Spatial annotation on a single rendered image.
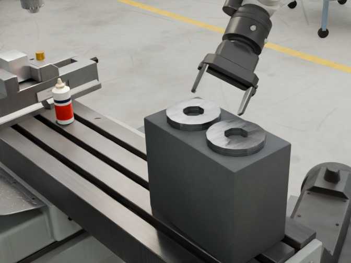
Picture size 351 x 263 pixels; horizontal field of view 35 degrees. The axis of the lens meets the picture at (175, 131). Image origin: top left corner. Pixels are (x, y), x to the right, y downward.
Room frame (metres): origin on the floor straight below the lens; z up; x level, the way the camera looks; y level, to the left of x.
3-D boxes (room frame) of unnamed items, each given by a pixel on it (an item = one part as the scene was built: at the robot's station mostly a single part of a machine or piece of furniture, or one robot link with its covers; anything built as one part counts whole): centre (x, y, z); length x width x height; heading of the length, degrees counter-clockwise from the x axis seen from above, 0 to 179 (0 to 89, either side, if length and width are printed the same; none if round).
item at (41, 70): (1.29, 0.34, 1.00); 0.12 x 0.06 x 0.04; 44
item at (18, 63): (1.25, 0.38, 1.02); 0.06 x 0.05 x 0.06; 44
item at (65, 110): (1.16, 0.26, 0.97); 0.04 x 0.04 x 0.11
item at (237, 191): (0.76, -0.06, 1.01); 0.22 x 0.12 x 0.20; 37
